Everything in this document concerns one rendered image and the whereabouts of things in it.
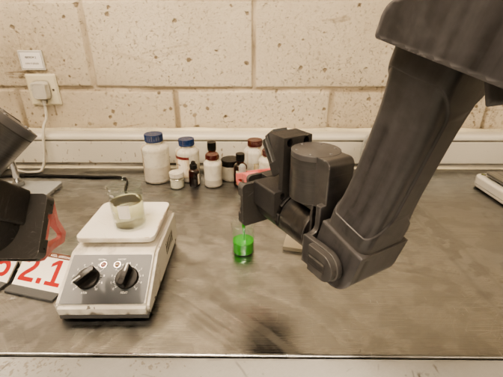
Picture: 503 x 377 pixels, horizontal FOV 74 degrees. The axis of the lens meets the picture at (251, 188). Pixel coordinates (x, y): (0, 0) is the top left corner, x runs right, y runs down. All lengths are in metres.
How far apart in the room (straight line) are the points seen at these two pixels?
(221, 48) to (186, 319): 0.70
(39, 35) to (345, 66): 0.82
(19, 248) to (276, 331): 0.32
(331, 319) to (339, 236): 0.20
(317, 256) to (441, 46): 0.22
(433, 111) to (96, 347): 0.46
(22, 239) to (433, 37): 0.38
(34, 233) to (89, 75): 0.74
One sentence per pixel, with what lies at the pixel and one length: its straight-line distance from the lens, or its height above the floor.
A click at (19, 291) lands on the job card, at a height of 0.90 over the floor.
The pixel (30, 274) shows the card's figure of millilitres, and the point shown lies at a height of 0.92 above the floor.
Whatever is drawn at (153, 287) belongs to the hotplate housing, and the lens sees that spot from 0.52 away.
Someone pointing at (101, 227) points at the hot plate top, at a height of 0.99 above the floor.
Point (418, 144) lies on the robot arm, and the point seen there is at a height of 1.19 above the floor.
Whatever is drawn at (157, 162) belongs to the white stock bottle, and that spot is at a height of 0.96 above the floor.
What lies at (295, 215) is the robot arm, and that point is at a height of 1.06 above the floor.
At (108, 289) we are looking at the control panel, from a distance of 0.53.
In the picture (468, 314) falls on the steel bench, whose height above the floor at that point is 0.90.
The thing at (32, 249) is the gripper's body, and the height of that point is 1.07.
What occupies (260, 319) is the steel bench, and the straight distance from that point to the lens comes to 0.50.
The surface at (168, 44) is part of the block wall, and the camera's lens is 1.00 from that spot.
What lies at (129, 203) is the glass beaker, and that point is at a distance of 0.53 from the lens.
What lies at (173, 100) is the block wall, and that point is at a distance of 1.01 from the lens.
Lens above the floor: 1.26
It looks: 25 degrees down
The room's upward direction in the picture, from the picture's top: straight up
